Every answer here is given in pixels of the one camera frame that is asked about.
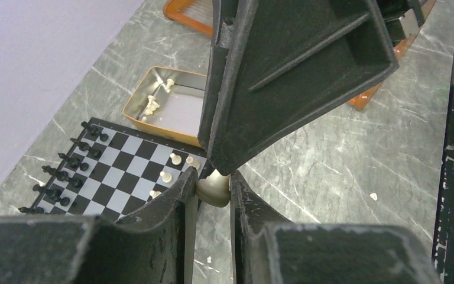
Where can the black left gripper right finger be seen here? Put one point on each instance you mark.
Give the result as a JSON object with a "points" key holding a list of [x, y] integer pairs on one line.
{"points": [[269, 248]]}

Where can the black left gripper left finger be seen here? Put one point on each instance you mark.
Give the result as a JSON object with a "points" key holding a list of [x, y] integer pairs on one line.
{"points": [[153, 244]]}

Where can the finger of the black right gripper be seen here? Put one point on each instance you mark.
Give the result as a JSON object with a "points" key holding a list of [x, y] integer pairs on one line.
{"points": [[233, 133]]}

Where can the white chess pawn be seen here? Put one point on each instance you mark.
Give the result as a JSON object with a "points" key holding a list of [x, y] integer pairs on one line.
{"points": [[166, 177], [153, 194], [175, 159]]}

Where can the white chess bishop piece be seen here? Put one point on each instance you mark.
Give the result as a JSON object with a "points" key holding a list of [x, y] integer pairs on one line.
{"points": [[214, 189]]}

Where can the black white chess board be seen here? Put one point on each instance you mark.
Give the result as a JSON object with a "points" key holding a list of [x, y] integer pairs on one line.
{"points": [[140, 157]]}

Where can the yellow tray of white pieces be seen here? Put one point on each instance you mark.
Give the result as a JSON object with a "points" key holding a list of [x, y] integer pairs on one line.
{"points": [[179, 114]]}

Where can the black chess pieces row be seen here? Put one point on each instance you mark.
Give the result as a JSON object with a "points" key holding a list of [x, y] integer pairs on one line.
{"points": [[76, 180]]}

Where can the pile of white pieces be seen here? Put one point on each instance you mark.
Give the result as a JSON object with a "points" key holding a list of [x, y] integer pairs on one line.
{"points": [[152, 104]]}

